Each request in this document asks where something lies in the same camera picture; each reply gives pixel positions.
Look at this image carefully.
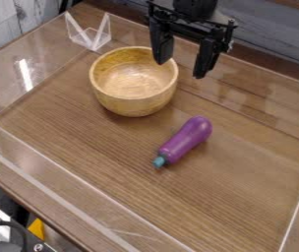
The yellow black device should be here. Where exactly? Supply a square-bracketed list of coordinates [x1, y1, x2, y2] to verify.
[9, 218, 57, 252]

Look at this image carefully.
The clear acrylic barrier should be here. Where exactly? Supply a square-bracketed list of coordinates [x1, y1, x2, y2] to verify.
[0, 127, 193, 252]
[108, 13, 299, 147]

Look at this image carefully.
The clear acrylic back barrier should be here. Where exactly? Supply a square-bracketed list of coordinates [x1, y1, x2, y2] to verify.
[108, 13, 299, 147]

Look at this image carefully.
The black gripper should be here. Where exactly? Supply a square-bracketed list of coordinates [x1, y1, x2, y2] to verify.
[146, 0, 237, 79]

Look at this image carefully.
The black cable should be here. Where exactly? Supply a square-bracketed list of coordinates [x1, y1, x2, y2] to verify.
[0, 220, 30, 252]

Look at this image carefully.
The purple toy eggplant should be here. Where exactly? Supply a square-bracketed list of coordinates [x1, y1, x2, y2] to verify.
[152, 116, 212, 168]

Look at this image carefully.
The clear acrylic corner bracket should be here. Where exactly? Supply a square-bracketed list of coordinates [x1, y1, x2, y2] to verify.
[63, 13, 112, 51]

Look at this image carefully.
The brown wooden bowl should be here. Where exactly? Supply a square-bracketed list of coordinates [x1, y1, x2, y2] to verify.
[89, 46, 178, 117]

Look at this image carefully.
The clear acrylic front barrier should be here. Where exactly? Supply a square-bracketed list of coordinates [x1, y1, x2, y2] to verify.
[0, 127, 193, 252]

